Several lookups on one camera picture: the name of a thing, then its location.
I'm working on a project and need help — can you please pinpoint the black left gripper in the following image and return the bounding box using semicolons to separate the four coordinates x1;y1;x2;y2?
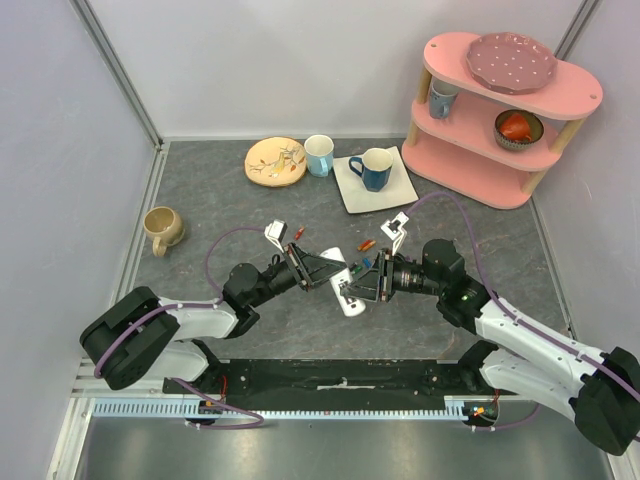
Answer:
249;241;348;307

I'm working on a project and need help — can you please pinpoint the white remote control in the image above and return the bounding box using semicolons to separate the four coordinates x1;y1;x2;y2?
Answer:
320;247;366;318

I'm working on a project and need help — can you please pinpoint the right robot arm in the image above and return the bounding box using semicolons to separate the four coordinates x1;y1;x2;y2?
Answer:
341;239;639;456

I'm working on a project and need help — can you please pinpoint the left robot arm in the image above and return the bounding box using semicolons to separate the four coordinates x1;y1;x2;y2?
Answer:
79;243;347;393

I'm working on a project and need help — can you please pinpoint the red orange battery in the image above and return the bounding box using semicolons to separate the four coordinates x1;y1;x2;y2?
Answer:
357;240;375;251

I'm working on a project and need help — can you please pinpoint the white square plate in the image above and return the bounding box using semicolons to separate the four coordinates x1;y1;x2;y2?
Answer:
333;147;418;214

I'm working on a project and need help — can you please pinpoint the dark blue mug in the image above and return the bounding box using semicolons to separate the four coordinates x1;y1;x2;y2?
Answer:
348;148;394;193

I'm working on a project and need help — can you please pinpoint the beige floral plate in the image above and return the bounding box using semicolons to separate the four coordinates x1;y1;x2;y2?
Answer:
244;136;307;188

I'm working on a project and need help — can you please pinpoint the light blue mug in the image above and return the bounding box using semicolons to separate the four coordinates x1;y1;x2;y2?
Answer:
304;134;334;177

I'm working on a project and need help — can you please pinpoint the beige mug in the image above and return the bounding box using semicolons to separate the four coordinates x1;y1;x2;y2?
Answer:
143;206;185;257

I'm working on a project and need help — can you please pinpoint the pink three-tier shelf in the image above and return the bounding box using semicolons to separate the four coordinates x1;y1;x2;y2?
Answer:
402;32;603;209

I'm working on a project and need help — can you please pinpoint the blue grey mug on shelf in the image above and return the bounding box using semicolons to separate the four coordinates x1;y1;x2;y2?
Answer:
428;79;459;119

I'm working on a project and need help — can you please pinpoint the dark patterned bowl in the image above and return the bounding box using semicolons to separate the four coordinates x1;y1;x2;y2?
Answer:
494;109;545;152

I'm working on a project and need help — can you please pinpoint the red cup in bowl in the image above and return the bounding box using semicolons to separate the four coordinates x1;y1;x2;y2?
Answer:
499;113;532;142

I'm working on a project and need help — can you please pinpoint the purple dotted plate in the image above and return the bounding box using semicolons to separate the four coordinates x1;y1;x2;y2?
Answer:
466;32;558;95

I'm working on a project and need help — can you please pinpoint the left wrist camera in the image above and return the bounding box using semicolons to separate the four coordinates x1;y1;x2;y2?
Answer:
264;219;287;252

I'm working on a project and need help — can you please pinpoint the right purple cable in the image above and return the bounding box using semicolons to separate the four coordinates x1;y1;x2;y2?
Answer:
404;191;640;434

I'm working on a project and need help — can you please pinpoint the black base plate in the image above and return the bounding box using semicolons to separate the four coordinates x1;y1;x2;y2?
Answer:
190;359;495;398

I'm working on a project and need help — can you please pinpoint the slotted cable duct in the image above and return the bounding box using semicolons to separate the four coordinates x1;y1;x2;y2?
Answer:
92;397;491;421

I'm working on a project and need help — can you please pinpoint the aluminium frame rail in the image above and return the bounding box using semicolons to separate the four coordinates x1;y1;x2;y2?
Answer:
69;0;166;151

